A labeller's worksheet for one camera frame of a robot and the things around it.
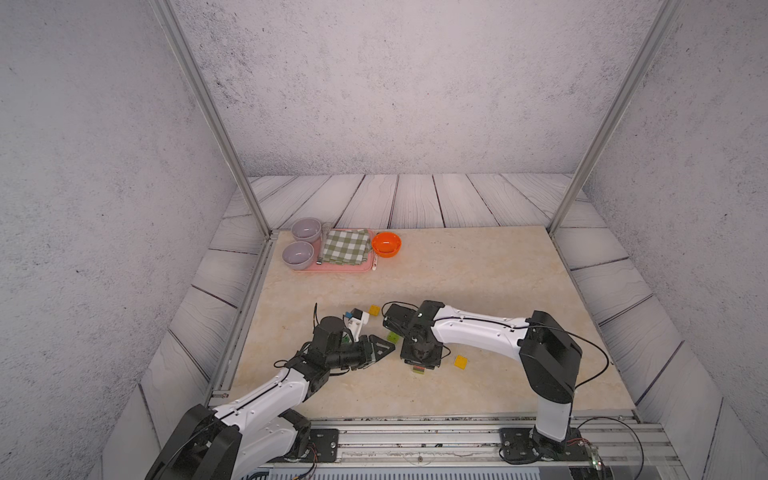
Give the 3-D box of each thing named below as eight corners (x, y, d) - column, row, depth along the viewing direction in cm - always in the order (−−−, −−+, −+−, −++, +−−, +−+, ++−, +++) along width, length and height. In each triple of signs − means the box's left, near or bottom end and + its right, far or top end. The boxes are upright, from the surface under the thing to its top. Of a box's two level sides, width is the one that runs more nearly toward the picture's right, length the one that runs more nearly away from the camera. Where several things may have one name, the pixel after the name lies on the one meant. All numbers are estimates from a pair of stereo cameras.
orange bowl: (371, 258, 114) (370, 250, 111) (372, 240, 120) (372, 232, 117) (401, 258, 114) (401, 250, 111) (401, 240, 120) (401, 232, 117)
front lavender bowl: (283, 272, 110) (279, 262, 106) (290, 252, 117) (285, 241, 112) (313, 272, 110) (309, 262, 106) (317, 252, 117) (314, 241, 112)
